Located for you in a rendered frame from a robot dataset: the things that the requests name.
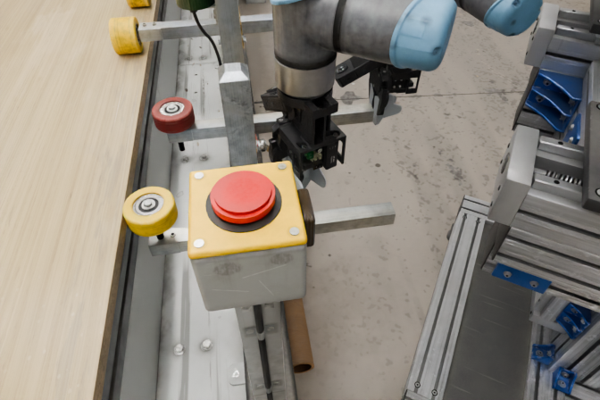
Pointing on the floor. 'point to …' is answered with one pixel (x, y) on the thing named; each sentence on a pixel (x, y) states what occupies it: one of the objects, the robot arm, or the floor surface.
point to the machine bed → (133, 295)
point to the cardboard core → (298, 336)
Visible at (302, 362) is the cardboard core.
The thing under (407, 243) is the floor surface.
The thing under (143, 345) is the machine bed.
